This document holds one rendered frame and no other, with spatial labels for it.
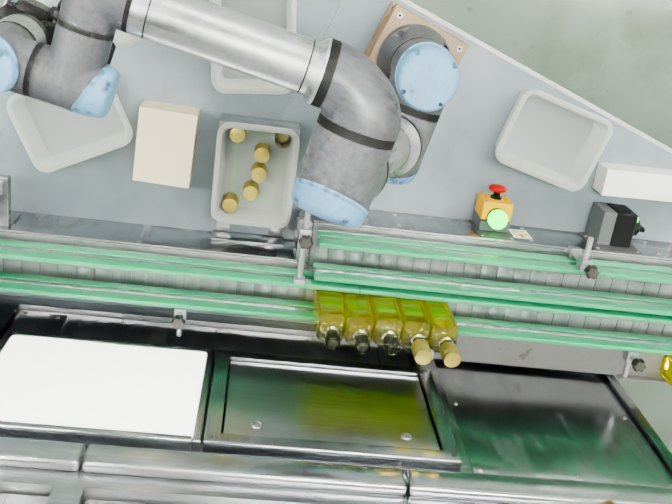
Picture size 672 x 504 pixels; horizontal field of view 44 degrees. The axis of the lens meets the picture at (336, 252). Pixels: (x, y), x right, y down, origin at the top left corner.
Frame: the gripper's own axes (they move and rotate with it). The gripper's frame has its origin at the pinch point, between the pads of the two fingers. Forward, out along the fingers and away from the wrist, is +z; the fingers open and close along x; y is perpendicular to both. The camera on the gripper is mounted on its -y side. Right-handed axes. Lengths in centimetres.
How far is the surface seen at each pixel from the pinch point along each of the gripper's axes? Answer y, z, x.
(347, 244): -63, 12, 24
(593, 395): -130, 10, 32
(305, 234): -54, 10, 24
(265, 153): -41, 27, 19
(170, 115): -20.0, 25.8, 19.2
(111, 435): -33, -29, 56
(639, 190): -121, 31, -9
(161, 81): -15.3, 33.8, 16.0
